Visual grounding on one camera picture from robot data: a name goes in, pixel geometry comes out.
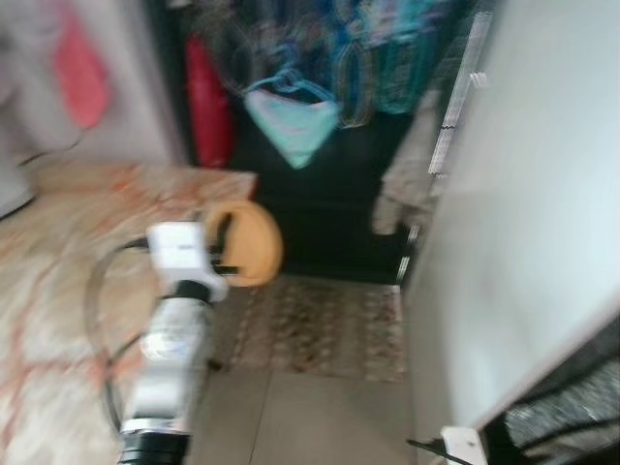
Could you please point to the round orange-tan bread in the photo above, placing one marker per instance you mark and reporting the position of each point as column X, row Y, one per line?
column 257, row 242

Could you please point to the white fridge door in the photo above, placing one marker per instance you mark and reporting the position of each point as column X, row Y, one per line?
column 523, row 194

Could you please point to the patterned mosaic floor rug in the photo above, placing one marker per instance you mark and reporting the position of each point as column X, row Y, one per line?
column 320, row 329

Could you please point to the teal underwear garment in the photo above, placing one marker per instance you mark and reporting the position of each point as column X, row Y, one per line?
column 293, row 121

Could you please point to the red hanging bag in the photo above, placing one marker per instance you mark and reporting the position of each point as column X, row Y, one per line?
column 207, row 102

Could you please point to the blue clothes hanger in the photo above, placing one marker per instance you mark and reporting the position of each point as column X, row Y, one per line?
column 291, row 79

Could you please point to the beige hanging towel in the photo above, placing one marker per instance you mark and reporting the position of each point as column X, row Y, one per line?
column 407, row 184

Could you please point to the pink hanging cloth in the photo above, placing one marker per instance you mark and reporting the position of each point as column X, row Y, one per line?
column 79, row 73

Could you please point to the teal clothes hanger bunch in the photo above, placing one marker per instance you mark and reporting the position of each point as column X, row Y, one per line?
column 387, row 58

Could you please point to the dark speckled granite slab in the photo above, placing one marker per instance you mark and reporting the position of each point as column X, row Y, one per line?
column 572, row 402

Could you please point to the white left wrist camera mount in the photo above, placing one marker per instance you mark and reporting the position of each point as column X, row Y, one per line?
column 181, row 250

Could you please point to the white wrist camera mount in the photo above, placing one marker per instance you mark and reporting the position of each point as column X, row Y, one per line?
column 181, row 250
column 463, row 446

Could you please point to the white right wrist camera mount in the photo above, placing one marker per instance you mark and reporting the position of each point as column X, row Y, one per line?
column 463, row 446

